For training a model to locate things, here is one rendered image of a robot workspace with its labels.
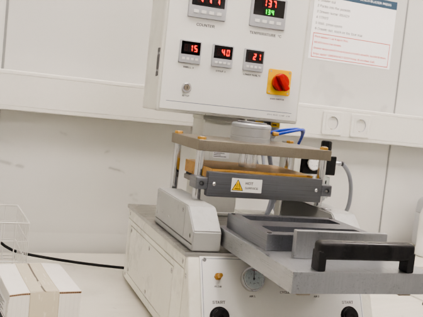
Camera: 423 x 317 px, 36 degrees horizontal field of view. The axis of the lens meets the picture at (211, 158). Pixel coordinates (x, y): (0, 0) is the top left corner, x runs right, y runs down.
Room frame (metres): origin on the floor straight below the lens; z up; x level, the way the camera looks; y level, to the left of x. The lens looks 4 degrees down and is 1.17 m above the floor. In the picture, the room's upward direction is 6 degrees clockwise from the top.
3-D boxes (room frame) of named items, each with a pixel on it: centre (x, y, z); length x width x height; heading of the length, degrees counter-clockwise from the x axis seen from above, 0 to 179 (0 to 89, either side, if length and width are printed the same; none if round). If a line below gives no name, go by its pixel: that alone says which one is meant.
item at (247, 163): (1.30, -0.08, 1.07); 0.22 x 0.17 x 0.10; 109
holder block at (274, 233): (1.05, -0.16, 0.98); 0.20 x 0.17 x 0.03; 109
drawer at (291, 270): (1.01, -0.17, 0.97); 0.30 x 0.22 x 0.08; 19
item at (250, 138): (1.33, -0.08, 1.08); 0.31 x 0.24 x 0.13; 109
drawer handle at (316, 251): (0.88, -0.22, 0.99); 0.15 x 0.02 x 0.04; 109
